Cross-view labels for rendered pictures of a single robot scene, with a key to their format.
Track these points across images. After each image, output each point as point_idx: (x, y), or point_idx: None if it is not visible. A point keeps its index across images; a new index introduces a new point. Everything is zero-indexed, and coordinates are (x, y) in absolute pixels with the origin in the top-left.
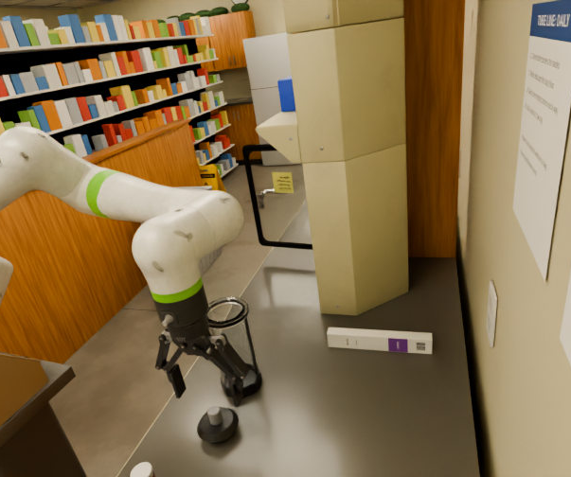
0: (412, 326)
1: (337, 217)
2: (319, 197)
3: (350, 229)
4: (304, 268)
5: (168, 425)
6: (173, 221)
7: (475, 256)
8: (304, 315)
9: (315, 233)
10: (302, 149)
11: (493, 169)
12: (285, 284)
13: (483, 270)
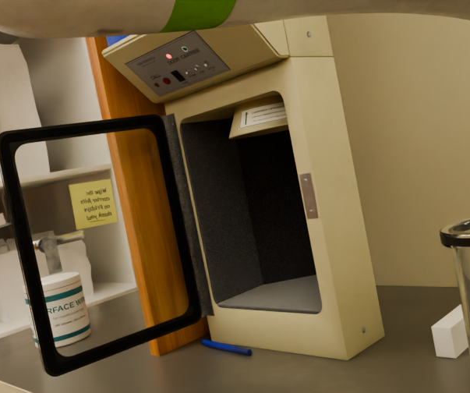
0: (446, 307)
1: (339, 150)
2: (316, 117)
3: (354, 170)
4: (180, 369)
5: None
6: None
7: (413, 209)
8: (338, 374)
9: (321, 186)
10: (288, 32)
11: None
12: (206, 388)
13: None
